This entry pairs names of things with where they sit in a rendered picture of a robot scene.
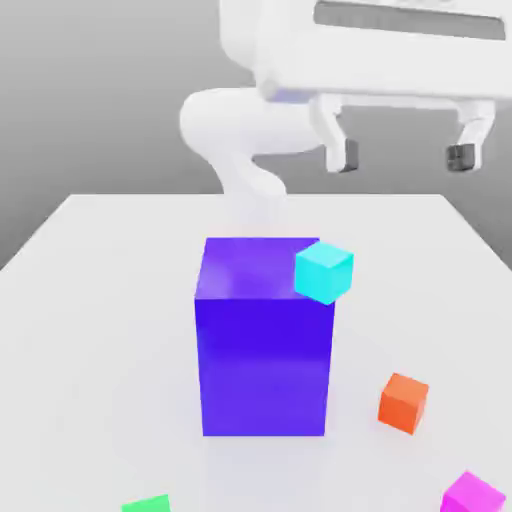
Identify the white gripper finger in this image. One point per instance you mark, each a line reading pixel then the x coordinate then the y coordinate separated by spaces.
pixel 472 136
pixel 334 136

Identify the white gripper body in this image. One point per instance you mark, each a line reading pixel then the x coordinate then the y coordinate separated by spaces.
pixel 360 60

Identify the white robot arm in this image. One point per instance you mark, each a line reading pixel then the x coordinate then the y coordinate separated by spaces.
pixel 240 128

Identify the small cyan cube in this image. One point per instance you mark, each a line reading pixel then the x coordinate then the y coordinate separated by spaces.
pixel 324 276

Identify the small orange cube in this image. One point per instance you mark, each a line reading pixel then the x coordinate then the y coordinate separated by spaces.
pixel 402 404

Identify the small magenta cube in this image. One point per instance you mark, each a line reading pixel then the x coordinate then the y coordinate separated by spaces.
pixel 470 496

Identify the small green cube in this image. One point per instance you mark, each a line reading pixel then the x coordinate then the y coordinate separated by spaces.
pixel 148 504

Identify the large purple box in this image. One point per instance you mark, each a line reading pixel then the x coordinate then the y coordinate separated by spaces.
pixel 264 360

